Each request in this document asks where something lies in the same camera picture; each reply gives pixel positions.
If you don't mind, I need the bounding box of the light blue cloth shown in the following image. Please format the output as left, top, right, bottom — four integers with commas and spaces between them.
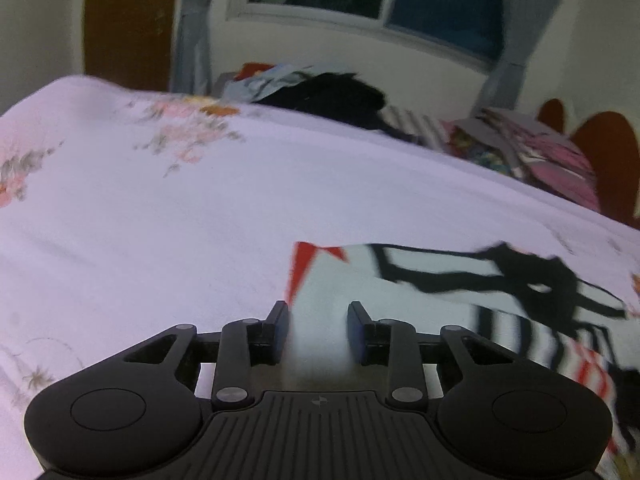
219, 62, 352, 104

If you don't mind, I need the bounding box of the red cloth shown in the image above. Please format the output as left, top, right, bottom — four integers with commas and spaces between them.
235, 62, 274, 82

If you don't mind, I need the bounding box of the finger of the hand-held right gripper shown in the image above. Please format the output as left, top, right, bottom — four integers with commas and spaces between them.
474, 241, 628, 334

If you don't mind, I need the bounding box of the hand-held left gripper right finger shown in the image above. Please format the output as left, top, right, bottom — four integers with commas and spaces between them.
347, 301, 517, 407

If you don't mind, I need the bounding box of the grey white striped cloth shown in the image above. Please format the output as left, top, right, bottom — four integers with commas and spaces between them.
379, 104, 449, 149

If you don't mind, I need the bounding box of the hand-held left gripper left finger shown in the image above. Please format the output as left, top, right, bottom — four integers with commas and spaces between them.
122, 300, 291, 411

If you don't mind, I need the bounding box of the colourful patterned cloth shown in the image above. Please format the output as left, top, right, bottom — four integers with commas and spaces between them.
446, 120, 517, 177

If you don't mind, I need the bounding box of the red white scalloped headboard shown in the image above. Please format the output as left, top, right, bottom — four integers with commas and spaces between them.
536, 97, 640, 232

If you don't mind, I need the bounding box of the black cloth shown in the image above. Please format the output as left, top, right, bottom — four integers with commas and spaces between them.
254, 72, 417, 142

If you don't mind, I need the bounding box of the stack of pink folded clothes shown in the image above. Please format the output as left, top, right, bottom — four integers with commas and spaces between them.
450, 107, 602, 212

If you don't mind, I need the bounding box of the grey curtain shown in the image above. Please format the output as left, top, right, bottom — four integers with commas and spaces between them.
474, 0, 577, 112
171, 0, 222, 97

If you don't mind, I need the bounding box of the red black white striped garment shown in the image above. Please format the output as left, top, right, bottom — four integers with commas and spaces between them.
284, 241, 640, 480

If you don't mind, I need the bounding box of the brown wooden door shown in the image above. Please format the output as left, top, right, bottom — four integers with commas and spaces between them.
82, 0, 181, 94

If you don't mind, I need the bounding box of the pink floral bed sheet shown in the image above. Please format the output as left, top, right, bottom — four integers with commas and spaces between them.
0, 75, 640, 480

